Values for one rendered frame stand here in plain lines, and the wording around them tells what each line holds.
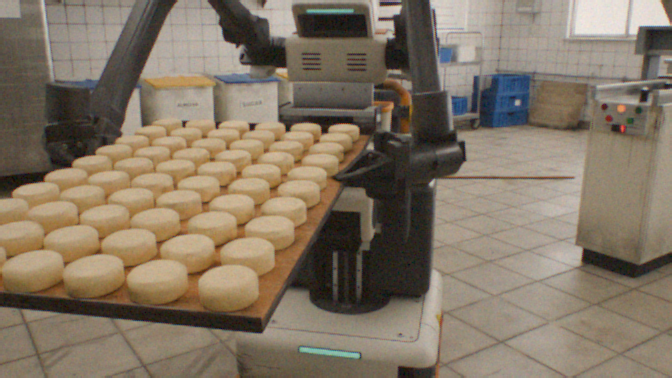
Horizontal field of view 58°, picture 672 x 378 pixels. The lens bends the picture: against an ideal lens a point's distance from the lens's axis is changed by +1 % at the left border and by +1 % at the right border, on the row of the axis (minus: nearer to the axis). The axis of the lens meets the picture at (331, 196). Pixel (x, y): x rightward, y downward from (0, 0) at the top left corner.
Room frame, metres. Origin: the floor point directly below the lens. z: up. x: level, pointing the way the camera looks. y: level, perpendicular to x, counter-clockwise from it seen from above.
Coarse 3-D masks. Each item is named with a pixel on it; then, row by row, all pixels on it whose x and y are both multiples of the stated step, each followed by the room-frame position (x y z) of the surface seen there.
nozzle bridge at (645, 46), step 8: (640, 32) 3.50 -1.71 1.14; (648, 32) 3.50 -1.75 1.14; (656, 32) 3.51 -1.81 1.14; (664, 32) 3.48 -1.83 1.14; (640, 40) 3.50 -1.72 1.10; (648, 40) 3.50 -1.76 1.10; (656, 40) 3.51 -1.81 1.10; (664, 40) 3.47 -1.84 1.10; (640, 48) 3.49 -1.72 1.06; (648, 48) 3.51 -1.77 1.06; (656, 48) 3.50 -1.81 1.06; (664, 48) 3.47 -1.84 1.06; (648, 56) 3.55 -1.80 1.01; (656, 56) 3.59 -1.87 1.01; (648, 64) 3.55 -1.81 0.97; (656, 64) 3.60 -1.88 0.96; (648, 72) 3.55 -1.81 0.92; (656, 72) 3.61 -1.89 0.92; (640, 80) 3.58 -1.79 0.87; (648, 80) 3.56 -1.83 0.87
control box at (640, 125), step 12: (600, 108) 2.88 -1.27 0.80; (612, 108) 2.84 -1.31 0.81; (624, 108) 2.79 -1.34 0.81; (648, 108) 2.71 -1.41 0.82; (600, 120) 2.88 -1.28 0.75; (612, 120) 2.83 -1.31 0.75; (624, 120) 2.78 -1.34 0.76; (636, 120) 2.74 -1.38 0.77; (648, 120) 2.72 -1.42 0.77; (624, 132) 2.78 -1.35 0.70; (636, 132) 2.73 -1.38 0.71
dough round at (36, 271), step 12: (36, 252) 0.53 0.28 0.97; (48, 252) 0.53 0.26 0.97; (12, 264) 0.51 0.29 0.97; (24, 264) 0.51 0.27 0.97; (36, 264) 0.51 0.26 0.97; (48, 264) 0.51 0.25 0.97; (60, 264) 0.51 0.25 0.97; (12, 276) 0.49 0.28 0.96; (24, 276) 0.49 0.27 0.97; (36, 276) 0.49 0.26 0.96; (48, 276) 0.50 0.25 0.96; (60, 276) 0.51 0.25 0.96; (12, 288) 0.49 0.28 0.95; (24, 288) 0.49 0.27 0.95; (36, 288) 0.49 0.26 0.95; (48, 288) 0.50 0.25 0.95
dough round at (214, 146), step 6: (210, 138) 0.92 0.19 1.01; (192, 144) 0.90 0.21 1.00; (198, 144) 0.89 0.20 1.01; (204, 144) 0.89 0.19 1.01; (210, 144) 0.89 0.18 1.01; (216, 144) 0.89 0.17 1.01; (222, 144) 0.90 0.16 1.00; (210, 150) 0.88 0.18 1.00; (216, 150) 0.88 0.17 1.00; (222, 150) 0.89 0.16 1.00; (210, 156) 0.88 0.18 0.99
